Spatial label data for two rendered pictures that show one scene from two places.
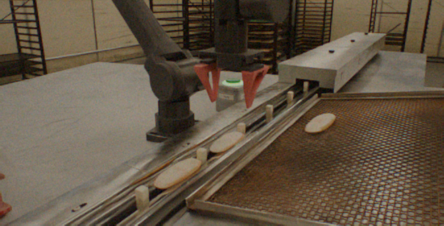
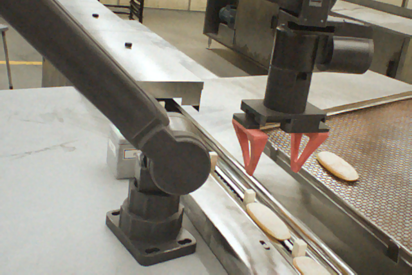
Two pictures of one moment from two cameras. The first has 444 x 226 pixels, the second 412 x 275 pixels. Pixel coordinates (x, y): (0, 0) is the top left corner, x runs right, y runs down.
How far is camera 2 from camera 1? 70 cm
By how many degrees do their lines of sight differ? 54
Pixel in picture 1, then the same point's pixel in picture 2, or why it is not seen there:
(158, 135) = (165, 250)
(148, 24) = (121, 71)
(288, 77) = not seen: hidden behind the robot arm
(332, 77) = (197, 91)
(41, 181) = not seen: outside the picture
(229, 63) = (306, 125)
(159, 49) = (163, 115)
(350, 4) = not seen: outside the picture
